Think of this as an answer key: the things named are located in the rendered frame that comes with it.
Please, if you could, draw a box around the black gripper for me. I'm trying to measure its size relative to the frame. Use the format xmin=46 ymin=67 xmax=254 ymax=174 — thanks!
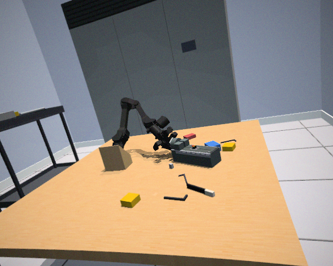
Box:
xmin=153 ymin=130 xmax=178 ymax=151

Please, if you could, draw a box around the blue rectangular block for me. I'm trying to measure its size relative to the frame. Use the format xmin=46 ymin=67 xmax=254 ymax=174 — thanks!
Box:
xmin=204 ymin=141 xmax=221 ymax=151

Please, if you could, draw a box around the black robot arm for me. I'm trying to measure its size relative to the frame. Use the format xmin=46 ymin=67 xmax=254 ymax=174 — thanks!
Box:
xmin=112 ymin=98 xmax=173 ymax=149

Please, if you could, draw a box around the red flat block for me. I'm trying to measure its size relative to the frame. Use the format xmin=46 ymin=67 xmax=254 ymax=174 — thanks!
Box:
xmin=183 ymin=133 xmax=196 ymax=140

